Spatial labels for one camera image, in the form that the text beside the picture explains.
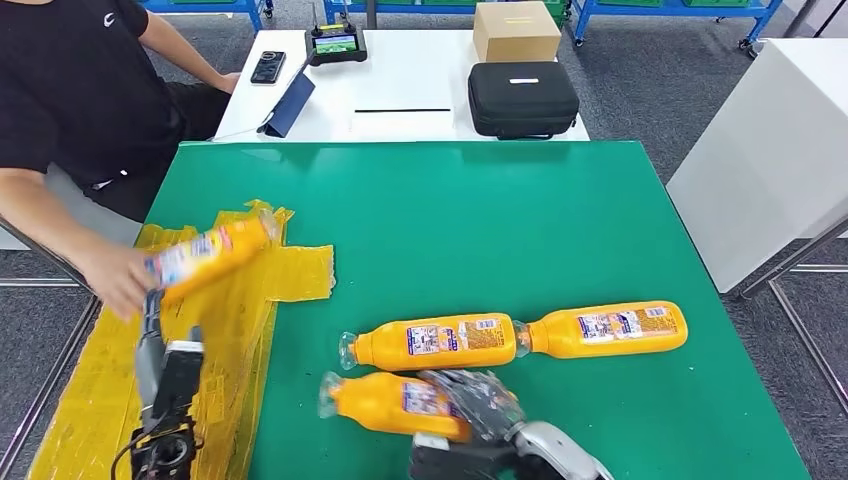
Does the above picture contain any orange detergent bottle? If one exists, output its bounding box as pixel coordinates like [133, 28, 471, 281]
[513, 300, 690, 361]
[339, 312, 519, 373]
[317, 370, 475, 444]
[144, 210, 283, 306]

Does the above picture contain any brown cardboard box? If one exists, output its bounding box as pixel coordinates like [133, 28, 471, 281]
[472, 1, 563, 64]

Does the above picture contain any yellow plastic sheet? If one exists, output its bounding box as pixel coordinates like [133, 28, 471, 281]
[27, 199, 337, 480]

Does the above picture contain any white desk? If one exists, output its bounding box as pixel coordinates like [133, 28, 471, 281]
[211, 29, 591, 144]

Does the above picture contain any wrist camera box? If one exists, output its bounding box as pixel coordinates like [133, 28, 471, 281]
[409, 433, 518, 480]
[155, 325, 205, 425]

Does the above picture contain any black smartphone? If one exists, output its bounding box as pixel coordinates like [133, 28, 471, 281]
[250, 50, 287, 85]

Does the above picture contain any white side table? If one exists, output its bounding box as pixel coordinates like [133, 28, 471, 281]
[0, 162, 144, 253]
[666, 38, 848, 294]

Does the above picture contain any person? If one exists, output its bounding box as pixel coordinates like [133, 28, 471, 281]
[0, 0, 241, 325]

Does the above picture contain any black remote controller with screen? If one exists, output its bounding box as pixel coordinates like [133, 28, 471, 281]
[304, 3, 369, 68]

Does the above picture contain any black carrying case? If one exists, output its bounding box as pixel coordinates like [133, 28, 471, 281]
[467, 60, 581, 141]

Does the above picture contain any metal table frame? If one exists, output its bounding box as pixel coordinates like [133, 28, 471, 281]
[0, 218, 101, 480]
[735, 218, 848, 415]

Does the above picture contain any blue tablet cover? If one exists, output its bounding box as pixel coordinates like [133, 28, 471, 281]
[256, 62, 317, 139]

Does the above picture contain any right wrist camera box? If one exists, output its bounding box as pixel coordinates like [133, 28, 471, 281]
[409, 433, 518, 480]

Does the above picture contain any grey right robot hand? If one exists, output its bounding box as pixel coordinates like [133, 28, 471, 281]
[418, 368, 526, 444]

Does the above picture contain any blue metal rack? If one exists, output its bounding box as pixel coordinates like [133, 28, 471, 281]
[142, 0, 274, 34]
[323, 0, 478, 24]
[570, 0, 783, 51]

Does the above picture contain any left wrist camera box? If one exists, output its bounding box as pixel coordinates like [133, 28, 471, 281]
[155, 325, 205, 425]

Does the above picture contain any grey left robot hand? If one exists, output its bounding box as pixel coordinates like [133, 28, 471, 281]
[134, 291, 167, 425]

